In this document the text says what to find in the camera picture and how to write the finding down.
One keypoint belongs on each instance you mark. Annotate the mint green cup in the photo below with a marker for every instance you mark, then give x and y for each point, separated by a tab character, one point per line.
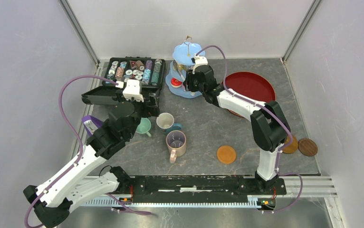
144	127

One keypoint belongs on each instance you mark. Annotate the dark brown wooden coaster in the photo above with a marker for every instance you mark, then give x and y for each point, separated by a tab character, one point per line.
307	147

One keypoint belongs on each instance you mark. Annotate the rose gold marble mug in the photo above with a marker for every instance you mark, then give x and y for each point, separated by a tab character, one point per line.
176	143

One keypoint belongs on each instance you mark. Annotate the black poker chip case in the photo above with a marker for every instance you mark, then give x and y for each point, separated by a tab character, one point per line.
149	71

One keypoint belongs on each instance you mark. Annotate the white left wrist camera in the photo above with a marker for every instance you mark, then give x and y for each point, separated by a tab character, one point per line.
131	90

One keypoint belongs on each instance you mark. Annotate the light orange wooden coaster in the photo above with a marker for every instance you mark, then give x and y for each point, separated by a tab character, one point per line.
226	154

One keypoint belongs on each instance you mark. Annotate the white mug blue handle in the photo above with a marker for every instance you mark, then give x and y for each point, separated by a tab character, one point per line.
166	123

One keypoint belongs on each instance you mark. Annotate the red frosted donut cake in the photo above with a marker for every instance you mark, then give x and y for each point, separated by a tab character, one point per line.
176	83

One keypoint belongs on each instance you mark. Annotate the blue three-tier cake stand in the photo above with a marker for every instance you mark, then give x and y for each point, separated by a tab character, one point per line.
182	62

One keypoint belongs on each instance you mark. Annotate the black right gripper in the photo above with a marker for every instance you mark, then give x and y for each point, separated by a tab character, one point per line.
188	81

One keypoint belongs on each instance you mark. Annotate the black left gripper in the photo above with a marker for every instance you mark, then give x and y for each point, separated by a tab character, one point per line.
149	110

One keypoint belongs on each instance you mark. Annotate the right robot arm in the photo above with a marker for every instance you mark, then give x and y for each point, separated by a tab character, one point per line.
268	123

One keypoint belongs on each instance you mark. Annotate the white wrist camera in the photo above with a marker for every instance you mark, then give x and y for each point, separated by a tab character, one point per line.
198	61
131	90

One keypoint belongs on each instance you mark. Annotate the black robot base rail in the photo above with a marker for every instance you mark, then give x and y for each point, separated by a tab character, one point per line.
215	191

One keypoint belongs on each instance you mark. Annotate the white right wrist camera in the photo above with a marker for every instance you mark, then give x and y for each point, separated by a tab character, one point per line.
198	61

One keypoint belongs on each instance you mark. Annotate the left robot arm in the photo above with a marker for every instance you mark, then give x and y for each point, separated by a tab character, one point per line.
53	200

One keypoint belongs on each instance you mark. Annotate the medium brown wooden coaster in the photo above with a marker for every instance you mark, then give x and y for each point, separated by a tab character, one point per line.
291	148

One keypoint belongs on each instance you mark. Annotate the round red serving tray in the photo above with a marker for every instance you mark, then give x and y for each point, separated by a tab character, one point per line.
249	85

